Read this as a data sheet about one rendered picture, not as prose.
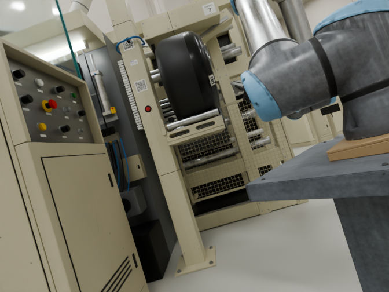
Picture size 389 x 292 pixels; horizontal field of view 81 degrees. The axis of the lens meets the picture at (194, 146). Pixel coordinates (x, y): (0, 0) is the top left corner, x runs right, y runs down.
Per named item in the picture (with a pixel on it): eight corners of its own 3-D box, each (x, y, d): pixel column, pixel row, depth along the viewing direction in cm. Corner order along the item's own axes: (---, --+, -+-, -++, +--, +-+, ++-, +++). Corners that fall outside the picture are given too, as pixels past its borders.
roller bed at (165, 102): (159, 137, 188) (149, 102, 188) (162, 138, 202) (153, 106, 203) (182, 130, 186) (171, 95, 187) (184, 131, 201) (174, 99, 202)
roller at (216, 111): (164, 127, 139) (164, 123, 142) (167, 132, 142) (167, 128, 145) (219, 109, 137) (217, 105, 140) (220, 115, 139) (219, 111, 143)
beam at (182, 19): (144, 40, 175) (138, 21, 175) (153, 53, 200) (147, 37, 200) (220, 13, 171) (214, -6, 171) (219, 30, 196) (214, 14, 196)
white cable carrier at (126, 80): (138, 130, 150) (117, 61, 151) (140, 130, 155) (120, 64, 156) (144, 127, 150) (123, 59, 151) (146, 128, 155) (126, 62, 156)
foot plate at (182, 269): (174, 277, 140) (173, 273, 140) (180, 256, 167) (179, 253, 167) (216, 265, 138) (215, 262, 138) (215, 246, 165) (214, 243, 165)
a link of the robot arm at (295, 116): (311, 115, 116) (309, 106, 106) (288, 124, 121) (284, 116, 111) (304, 99, 120) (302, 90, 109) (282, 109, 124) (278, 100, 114)
